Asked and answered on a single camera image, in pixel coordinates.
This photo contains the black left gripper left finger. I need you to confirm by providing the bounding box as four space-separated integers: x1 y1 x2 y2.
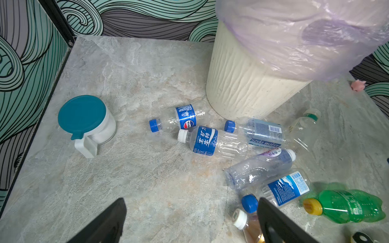
68 197 127 243

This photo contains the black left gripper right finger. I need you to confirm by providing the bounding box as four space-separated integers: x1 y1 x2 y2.
257 197 318 243

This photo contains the red yellow tea bottle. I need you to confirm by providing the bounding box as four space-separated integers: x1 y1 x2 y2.
232 209 265 243

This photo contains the green soda bottle front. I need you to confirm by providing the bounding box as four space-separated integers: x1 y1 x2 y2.
303 189 386 224

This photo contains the clear bottle green band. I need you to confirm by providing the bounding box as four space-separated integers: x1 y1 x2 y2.
287 108 321 152

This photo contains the white ribbed waste bin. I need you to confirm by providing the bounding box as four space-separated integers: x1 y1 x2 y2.
206 22 308 120

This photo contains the pink plastic bin liner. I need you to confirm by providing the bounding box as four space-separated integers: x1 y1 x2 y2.
215 1 389 81

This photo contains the blue mountain label bottle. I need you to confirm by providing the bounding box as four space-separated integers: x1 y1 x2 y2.
241 168 311 214

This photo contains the crushed purple label bottle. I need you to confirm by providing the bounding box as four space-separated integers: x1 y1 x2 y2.
224 148 296 190

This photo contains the light blue label bottle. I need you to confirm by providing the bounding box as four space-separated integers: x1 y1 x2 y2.
224 117 286 149

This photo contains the blue Chinese label water bottle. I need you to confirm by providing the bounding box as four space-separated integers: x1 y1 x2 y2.
177 126 248 161

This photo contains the Pepsi label water bottle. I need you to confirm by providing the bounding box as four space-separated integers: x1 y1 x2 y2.
149 101 210 133

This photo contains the small pink pig toy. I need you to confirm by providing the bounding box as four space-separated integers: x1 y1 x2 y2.
351 80 366 92

